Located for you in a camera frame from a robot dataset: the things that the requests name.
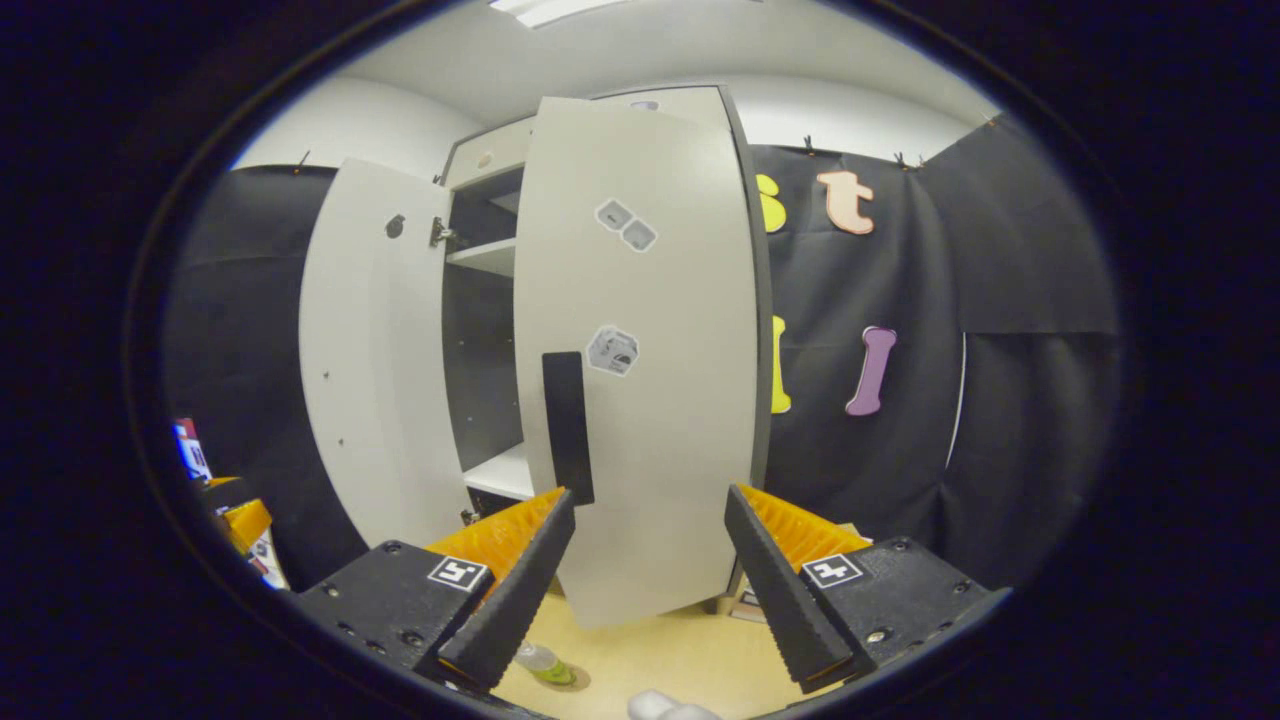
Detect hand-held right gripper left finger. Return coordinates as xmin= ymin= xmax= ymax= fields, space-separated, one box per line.
xmin=297 ymin=487 xmax=578 ymax=694

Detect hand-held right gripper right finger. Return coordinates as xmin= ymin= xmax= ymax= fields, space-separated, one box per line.
xmin=722 ymin=484 xmax=1011 ymax=696

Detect green label bottle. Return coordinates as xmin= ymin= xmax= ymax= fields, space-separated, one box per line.
xmin=515 ymin=642 xmax=578 ymax=688

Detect grey cabinet door square stickers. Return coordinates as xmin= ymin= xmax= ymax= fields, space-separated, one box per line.
xmin=513 ymin=97 xmax=763 ymax=631

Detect grey cabinet door heart sticker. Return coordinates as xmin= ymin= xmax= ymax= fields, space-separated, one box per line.
xmin=298 ymin=158 xmax=471 ymax=549

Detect grey cabinet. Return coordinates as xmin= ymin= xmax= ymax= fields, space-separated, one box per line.
xmin=437 ymin=84 xmax=776 ymax=521

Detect white cabinet shelf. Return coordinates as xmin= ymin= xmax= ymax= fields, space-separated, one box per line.
xmin=463 ymin=443 xmax=536 ymax=501
xmin=447 ymin=237 xmax=518 ymax=278

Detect white photo cover book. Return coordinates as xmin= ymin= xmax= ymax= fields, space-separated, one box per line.
xmin=718 ymin=585 xmax=771 ymax=626

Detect white printed card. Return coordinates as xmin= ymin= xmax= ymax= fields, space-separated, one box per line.
xmin=248 ymin=530 xmax=291 ymax=591

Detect red blue printed poster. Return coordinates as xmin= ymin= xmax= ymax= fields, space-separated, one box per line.
xmin=172 ymin=418 xmax=213 ymax=483

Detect black backdrop cloth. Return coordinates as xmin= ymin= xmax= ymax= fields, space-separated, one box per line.
xmin=160 ymin=115 xmax=1121 ymax=591

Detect ceiling light panel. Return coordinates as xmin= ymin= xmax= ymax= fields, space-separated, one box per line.
xmin=490 ymin=0 xmax=641 ymax=29

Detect black door handle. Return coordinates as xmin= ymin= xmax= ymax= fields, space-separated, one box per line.
xmin=542 ymin=351 xmax=596 ymax=507

